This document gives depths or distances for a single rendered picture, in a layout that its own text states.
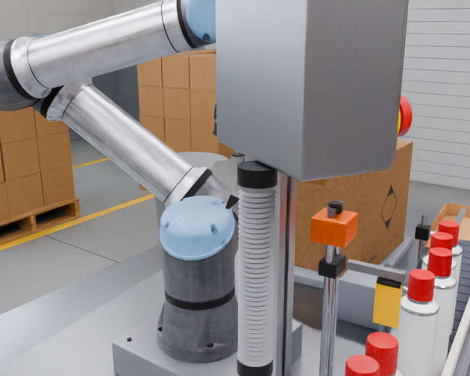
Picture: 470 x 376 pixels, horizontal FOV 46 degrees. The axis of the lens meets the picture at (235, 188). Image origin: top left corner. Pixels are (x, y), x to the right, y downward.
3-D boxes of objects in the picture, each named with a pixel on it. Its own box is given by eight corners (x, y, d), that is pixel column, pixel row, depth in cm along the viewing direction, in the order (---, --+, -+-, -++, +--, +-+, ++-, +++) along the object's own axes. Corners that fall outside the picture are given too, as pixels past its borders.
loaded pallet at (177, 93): (215, 206, 439) (213, 57, 406) (138, 189, 484) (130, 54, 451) (288, 172, 534) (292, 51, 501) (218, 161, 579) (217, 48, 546)
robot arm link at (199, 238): (152, 298, 87) (146, 218, 83) (178, 261, 99) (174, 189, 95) (227, 306, 84) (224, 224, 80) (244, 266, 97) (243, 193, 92)
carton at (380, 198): (359, 283, 123) (368, 165, 115) (266, 258, 136) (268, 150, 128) (403, 241, 146) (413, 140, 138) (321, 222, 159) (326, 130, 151)
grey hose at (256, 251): (262, 386, 53) (265, 172, 47) (230, 374, 54) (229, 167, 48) (279, 365, 56) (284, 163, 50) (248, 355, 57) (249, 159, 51)
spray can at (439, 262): (441, 386, 83) (456, 261, 78) (406, 375, 86) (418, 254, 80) (447, 368, 88) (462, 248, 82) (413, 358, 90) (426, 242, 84)
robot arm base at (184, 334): (216, 374, 85) (214, 317, 81) (139, 346, 92) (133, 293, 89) (261, 325, 97) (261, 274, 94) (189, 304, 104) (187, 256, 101)
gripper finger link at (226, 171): (202, 194, 84) (224, 138, 83) (238, 210, 84) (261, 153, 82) (198, 196, 81) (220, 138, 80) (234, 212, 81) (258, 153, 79)
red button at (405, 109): (393, 98, 47) (420, 96, 48) (365, 93, 50) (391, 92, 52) (389, 142, 48) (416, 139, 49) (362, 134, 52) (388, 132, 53)
